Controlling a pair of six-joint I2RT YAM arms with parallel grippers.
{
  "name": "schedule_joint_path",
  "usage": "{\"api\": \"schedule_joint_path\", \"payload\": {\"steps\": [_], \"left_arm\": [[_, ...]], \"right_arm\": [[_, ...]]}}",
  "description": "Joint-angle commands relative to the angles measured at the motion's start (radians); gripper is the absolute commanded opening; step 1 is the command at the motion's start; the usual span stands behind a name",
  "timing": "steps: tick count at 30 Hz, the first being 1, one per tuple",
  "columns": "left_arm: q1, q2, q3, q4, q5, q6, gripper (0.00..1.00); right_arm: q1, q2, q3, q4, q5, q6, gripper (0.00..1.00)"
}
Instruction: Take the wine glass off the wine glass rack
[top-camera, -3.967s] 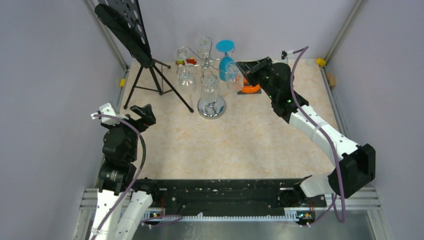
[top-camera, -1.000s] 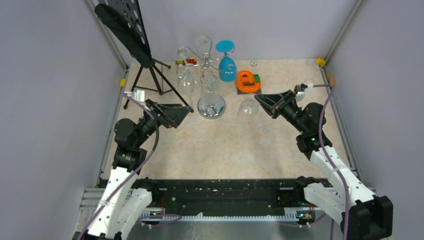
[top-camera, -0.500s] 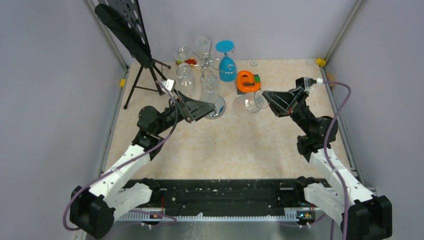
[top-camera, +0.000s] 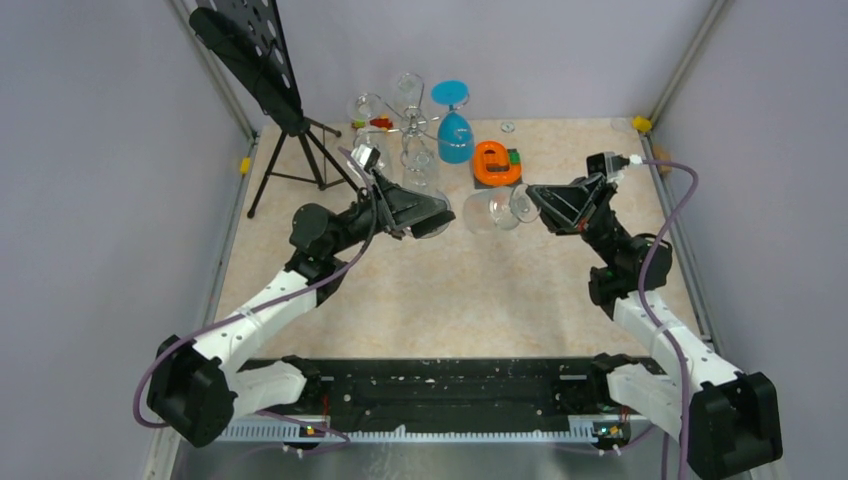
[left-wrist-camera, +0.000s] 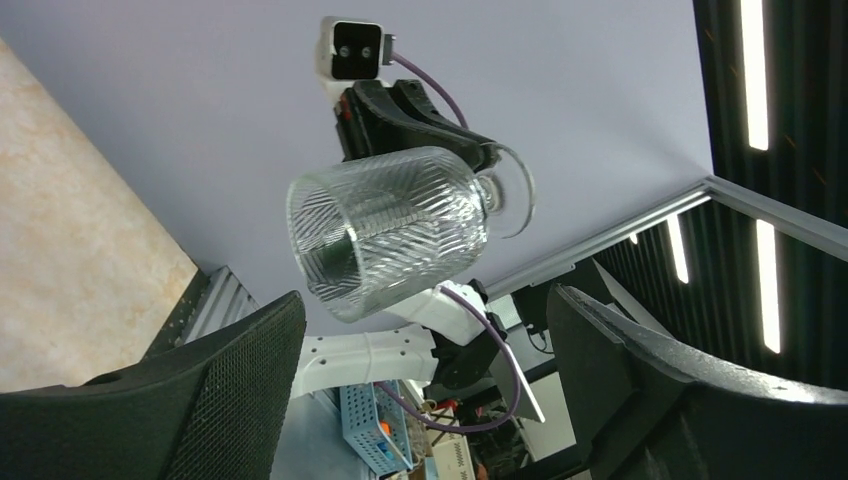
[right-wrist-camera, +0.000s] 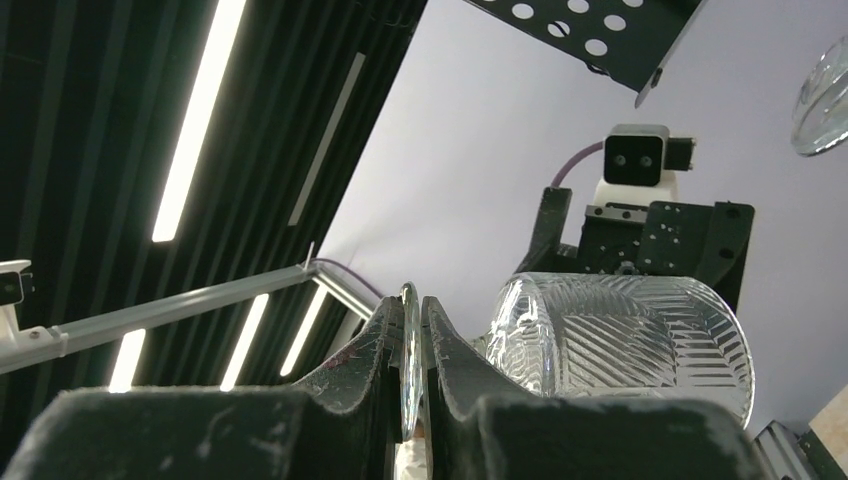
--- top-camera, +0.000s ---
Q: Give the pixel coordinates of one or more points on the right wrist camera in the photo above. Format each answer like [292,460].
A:
[611,166]

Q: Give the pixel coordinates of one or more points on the orange toy block piece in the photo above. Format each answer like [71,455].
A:
[493,159]

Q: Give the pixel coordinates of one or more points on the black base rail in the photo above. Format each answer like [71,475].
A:
[483,398]

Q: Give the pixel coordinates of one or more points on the blue wine glass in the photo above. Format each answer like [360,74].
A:
[455,138]

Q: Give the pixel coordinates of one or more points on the chrome wine glass rack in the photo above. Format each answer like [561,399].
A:
[430,129]

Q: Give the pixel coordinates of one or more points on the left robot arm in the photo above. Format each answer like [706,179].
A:
[198,384]

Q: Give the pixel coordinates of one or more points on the black music stand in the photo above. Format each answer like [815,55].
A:
[247,37]

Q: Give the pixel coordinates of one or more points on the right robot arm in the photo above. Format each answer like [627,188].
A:
[725,421]

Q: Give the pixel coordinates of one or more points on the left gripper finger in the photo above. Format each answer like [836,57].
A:
[400,199]
[421,225]

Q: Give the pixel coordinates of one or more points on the clear ribbed wine glass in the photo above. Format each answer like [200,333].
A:
[365,106]
[420,172]
[499,209]

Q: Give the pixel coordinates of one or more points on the yellow corner clip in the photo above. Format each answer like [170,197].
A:
[642,124]

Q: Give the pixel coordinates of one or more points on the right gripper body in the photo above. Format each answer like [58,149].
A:
[600,217]

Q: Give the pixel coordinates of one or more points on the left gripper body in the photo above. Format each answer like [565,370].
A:
[380,204]

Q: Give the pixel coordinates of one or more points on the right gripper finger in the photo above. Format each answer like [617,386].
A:
[563,219]
[576,193]

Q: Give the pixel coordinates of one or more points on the red yellow toy car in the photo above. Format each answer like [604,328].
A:
[382,122]

